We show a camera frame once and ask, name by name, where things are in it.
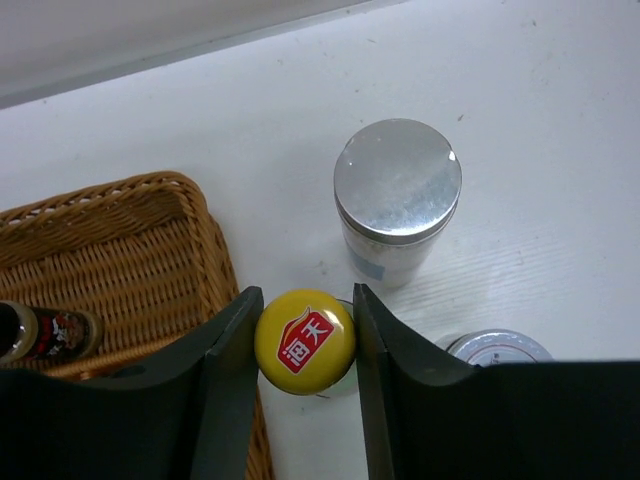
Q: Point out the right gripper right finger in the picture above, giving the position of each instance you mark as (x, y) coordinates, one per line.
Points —
(429, 415)

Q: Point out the white-lid red-label jar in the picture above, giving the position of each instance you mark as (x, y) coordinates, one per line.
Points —
(494, 346)

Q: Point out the small dark-lid pepper shaker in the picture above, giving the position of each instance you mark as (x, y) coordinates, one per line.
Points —
(38, 333)

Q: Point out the brown wicker divided basket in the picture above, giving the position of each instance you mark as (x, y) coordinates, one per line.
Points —
(143, 255)

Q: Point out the tall silver-lid bead jar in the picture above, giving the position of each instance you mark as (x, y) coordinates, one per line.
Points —
(397, 184)

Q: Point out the yellow-cap brown sauce bottle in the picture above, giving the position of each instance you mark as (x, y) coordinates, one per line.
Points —
(305, 343)

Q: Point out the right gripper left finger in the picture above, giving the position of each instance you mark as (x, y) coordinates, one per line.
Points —
(184, 412)

